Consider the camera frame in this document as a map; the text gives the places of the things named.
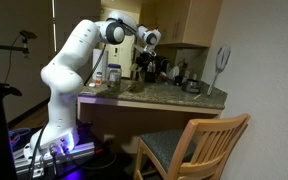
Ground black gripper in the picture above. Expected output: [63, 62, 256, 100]
[139, 52, 159, 84]

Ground clear jar purple lid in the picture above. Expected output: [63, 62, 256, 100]
[105, 63, 123, 88]

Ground white paper towel roll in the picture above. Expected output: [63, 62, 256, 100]
[92, 48, 109, 81]

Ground wooden chair grey seat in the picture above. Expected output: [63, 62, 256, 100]
[132, 113, 252, 180]

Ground aluminium robot mounting base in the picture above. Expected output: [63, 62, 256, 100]
[13, 141, 97, 176]

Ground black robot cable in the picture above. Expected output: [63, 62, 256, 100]
[83, 43, 108, 86]

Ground wooden wall cabinet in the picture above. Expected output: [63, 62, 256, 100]
[138, 0, 224, 48]

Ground black camera on stand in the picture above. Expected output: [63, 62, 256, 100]
[0, 29, 38, 58]

